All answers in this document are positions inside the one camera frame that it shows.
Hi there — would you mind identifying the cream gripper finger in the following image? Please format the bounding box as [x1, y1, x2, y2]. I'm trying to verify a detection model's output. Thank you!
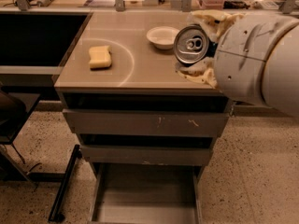
[175, 57, 218, 89]
[187, 9, 244, 43]

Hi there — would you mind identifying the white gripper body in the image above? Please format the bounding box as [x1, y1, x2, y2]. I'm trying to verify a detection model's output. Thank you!
[214, 13, 298, 105]

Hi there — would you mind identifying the dark pepsi can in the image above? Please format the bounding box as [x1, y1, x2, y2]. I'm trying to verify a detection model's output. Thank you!
[173, 24, 218, 66]

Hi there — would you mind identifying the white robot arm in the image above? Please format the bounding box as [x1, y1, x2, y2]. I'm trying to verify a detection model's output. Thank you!
[174, 10, 299, 117]

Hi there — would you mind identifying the grey drawer cabinet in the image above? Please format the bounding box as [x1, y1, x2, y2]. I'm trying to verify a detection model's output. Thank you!
[53, 10, 235, 224]

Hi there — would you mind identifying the grey top drawer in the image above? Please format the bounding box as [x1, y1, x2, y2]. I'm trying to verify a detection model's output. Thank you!
[63, 109, 228, 137]

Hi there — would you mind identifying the grey middle drawer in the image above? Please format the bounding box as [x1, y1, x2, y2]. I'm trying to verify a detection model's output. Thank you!
[80, 145, 212, 166]

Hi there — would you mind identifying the open grey bottom drawer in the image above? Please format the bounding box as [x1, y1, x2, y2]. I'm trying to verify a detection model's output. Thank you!
[87, 163, 202, 224]

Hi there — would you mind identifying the white bowl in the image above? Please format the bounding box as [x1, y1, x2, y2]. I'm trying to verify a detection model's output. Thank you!
[147, 26, 179, 50]

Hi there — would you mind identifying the yellow sponge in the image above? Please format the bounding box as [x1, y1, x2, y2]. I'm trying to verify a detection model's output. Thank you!
[89, 46, 112, 69]

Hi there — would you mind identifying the dark chair at left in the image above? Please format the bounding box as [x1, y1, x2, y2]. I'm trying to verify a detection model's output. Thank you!
[0, 91, 40, 183]

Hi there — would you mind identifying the black floor stand bar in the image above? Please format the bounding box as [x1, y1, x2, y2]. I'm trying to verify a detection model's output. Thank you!
[48, 145, 80, 222]

